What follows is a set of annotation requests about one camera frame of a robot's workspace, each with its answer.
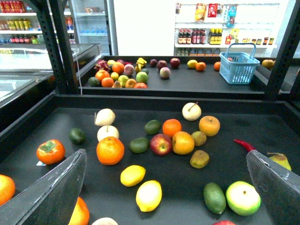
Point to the large orange mandarin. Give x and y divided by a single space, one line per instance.
110 151

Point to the red chili pepper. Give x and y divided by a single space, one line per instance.
248 147

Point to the red apple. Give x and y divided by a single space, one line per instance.
161 144

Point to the yellow orange round fruit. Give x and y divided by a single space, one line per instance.
182 143

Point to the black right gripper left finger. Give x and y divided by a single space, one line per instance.
51 199

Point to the yellow lemon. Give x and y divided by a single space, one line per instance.
132 175
148 196

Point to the small blue basket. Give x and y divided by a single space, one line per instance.
238 67

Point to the green apple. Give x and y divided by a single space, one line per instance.
242 198

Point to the orange persimmon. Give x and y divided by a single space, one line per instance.
51 152

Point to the dark green avocado front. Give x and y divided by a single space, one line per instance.
214 198

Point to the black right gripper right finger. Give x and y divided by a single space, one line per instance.
278 188

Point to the brown kiwi fruit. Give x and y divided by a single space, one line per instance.
199 159

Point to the white pear with stem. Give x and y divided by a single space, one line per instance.
191 111

